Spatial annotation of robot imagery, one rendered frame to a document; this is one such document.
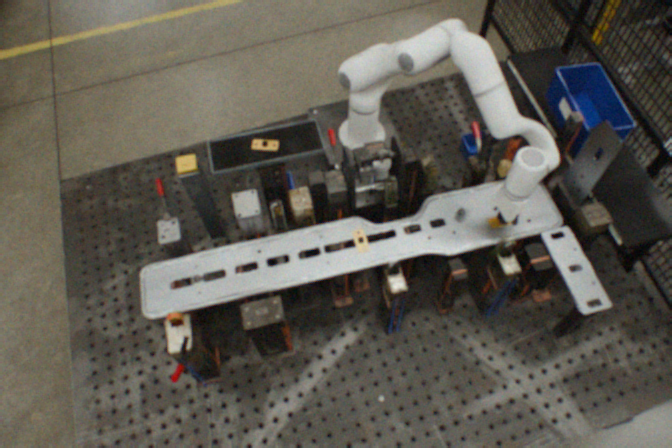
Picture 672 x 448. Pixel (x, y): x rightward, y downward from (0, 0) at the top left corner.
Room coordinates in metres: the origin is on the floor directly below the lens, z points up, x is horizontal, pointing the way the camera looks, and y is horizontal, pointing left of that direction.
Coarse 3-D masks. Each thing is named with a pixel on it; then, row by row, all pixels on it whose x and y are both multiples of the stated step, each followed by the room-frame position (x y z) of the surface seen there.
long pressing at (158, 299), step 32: (448, 192) 0.96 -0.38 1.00; (480, 192) 0.95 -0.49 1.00; (544, 192) 0.94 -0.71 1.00; (320, 224) 0.85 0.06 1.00; (352, 224) 0.85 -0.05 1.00; (384, 224) 0.84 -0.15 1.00; (448, 224) 0.83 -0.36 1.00; (480, 224) 0.83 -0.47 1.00; (512, 224) 0.82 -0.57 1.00; (544, 224) 0.82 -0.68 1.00; (192, 256) 0.75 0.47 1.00; (224, 256) 0.75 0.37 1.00; (256, 256) 0.75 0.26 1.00; (320, 256) 0.74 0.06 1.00; (352, 256) 0.73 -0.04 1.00; (384, 256) 0.73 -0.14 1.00; (160, 288) 0.65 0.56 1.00; (192, 288) 0.64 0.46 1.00; (224, 288) 0.64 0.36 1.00; (256, 288) 0.64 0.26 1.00
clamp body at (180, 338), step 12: (168, 324) 0.51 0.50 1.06; (192, 324) 0.52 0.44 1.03; (168, 336) 0.47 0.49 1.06; (180, 336) 0.47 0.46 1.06; (192, 336) 0.48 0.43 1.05; (168, 348) 0.44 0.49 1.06; (180, 348) 0.44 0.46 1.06; (192, 348) 0.44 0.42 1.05; (204, 348) 0.49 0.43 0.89; (216, 348) 0.54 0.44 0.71; (180, 360) 0.42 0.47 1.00; (192, 360) 0.43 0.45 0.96; (204, 360) 0.47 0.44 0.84; (216, 360) 0.49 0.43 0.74; (192, 372) 0.43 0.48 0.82; (204, 372) 0.44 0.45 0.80; (216, 372) 0.44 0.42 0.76; (204, 384) 0.42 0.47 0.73
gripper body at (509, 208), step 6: (498, 192) 0.87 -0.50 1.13; (498, 198) 0.86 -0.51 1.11; (504, 198) 0.83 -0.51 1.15; (510, 198) 0.81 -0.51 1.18; (498, 204) 0.84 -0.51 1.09; (504, 204) 0.82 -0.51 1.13; (510, 204) 0.80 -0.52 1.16; (516, 204) 0.79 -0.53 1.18; (522, 204) 0.79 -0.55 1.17; (504, 210) 0.81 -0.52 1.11; (510, 210) 0.79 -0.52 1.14; (516, 210) 0.78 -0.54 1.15; (522, 210) 0.79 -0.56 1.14; (504, 216) 0.80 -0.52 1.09; (510, 216) 0.78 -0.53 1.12
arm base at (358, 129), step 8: (352, 112) 1.36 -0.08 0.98; (376, 112) 1.36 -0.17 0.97; (352, 120) 1.36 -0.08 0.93; (360, 120) 1.34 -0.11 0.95; (368, 120) 1.34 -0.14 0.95; (376, 120) 1.36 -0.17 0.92; (344, 128) 1.42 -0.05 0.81; (352, 128) 1.36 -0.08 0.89; (360, 128) 1.34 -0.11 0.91; (368, 128) 1.34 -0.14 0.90; (376, 128) 1.37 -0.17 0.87; (344, 136) 1.38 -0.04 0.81; (352, 136) 1.36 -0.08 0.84; (360, 136) 1.34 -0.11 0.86; (368, 136) 1.34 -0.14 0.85; (376, 136) 1.38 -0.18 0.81; (344, 144) 1.34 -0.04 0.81; (352, 144) 1.34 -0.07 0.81; (360, 144) 1.34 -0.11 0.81
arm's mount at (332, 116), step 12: (312, 108) 1.55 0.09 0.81; (324, 108) 1.55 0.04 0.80; (336, 108) 1.55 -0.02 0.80; (348, 108) 1.55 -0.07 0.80; (324, 120) 1.48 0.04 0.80; (336, 120) 1.48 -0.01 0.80; (384, 120) 1.47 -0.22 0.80; (324, 132) 1.41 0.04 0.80; (336, 132) 1.41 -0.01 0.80; (384, 132) 1.41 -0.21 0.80; (336, 144) 1.35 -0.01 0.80; (324, 156) 1.33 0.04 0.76
